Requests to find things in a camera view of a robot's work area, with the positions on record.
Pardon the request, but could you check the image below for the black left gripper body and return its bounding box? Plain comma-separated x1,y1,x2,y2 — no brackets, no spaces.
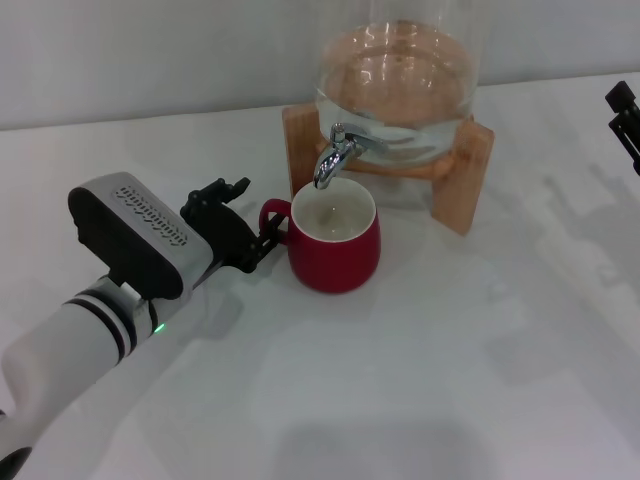
179,199,265,292

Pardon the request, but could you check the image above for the red ceramic cup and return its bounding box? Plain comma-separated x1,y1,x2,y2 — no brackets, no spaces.
258,179,381,295

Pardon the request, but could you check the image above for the chrome faucet tap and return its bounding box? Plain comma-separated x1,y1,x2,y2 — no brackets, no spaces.
312,122,389,191

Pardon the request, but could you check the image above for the wooden dispenser stand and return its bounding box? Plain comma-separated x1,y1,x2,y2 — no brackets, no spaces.
281,102,495,236

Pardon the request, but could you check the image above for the glass water dispenser jar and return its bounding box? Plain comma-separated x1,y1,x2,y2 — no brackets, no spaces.
314,0,486,165

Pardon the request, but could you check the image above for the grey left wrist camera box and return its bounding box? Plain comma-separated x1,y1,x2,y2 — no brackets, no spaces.
68,172,217,302

